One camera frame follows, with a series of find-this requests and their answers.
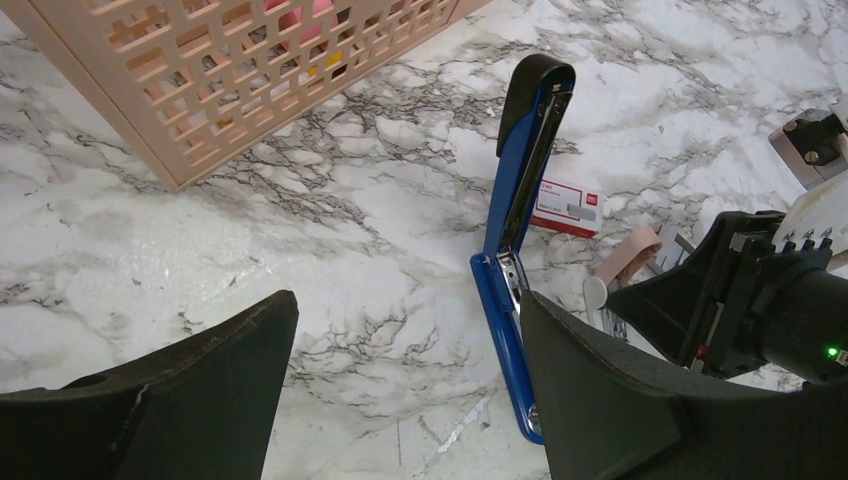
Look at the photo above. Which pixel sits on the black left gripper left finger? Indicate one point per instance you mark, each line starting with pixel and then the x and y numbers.
pixel 201 408

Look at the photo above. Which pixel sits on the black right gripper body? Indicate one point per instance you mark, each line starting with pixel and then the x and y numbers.
pixel 738 302

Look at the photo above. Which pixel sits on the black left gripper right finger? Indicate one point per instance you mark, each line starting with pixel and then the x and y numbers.
pixel 609 410

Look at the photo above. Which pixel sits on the pink small stapler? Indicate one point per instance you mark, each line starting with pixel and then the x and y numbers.
pixel 629 256

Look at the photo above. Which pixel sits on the red white staple box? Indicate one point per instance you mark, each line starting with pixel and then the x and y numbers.
pixel 568 209

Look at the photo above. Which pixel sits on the blue black stapler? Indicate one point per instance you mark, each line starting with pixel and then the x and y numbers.
pixel 539 92

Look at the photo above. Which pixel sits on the white small stapler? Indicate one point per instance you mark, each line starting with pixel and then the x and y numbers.
pixel 595 293

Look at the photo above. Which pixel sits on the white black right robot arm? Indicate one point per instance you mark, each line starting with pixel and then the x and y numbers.
pixel 818 211

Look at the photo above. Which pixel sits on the peach plastic desk organizer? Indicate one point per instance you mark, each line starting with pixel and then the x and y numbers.
pixel 184 83

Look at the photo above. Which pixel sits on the colourful item in organizer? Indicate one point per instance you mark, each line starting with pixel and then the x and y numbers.
pixel 294 34

